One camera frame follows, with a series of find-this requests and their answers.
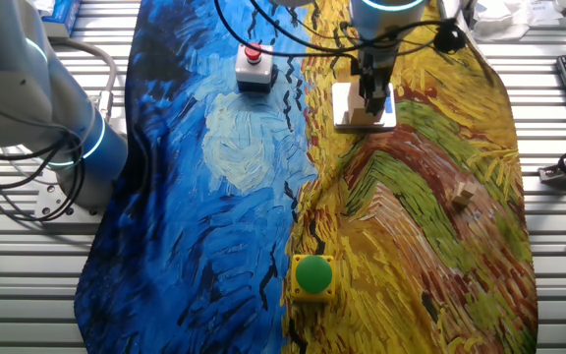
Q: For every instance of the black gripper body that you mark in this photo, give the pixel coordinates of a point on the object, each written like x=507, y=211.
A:
x=376, y=69

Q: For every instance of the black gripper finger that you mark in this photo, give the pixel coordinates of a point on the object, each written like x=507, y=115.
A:
x=379, y=100
x=363, y=88

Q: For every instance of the large wooden cube block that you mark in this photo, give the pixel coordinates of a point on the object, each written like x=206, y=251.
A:
x=354, y=113

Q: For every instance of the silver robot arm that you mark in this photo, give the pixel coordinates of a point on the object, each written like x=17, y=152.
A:
x=17, y=74

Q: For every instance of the silver digital scale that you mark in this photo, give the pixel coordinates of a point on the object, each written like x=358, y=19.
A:
x=339, y=105

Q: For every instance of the red button grey box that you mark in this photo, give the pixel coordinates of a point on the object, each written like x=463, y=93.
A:
x=254, y=74

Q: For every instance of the small notched wooden block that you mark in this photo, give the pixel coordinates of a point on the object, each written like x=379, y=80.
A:
x=464, y=193

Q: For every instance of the white plastic bag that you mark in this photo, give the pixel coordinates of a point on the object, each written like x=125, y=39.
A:
x=504, y=19

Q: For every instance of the painted blue yellow tablecloth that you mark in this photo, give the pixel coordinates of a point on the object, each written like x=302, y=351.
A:
x=214, y=196

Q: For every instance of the green button yellow box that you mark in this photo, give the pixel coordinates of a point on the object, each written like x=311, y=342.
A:
x=313, y=277

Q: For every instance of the blue tissue box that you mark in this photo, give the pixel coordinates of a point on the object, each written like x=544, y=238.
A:
x=62, y=15

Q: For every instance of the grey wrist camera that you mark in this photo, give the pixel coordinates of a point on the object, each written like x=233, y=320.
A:
x=447, y=9

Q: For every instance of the grey metal bracket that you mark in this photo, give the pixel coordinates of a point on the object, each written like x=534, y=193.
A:
x=555, y=176

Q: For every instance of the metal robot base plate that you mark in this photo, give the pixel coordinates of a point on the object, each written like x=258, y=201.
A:
x=47, y=206

